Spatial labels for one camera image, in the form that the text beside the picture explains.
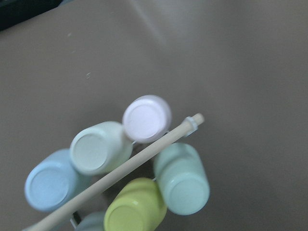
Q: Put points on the green cup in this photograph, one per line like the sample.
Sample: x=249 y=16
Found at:
x=181 y=178

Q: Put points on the pink cup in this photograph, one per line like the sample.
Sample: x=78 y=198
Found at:
x=147 y=119

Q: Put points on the cream white cup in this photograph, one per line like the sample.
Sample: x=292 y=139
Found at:
x=100 y=148

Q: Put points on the yellow cup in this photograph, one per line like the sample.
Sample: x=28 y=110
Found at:
x=138 y=207

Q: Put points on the grey cup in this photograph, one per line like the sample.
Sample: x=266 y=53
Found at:
x=92 y=222

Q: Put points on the light blue cup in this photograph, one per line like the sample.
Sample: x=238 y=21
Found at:
x=54 y=182

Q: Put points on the white wire cup rack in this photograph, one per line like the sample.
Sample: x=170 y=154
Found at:
x=107 y=197

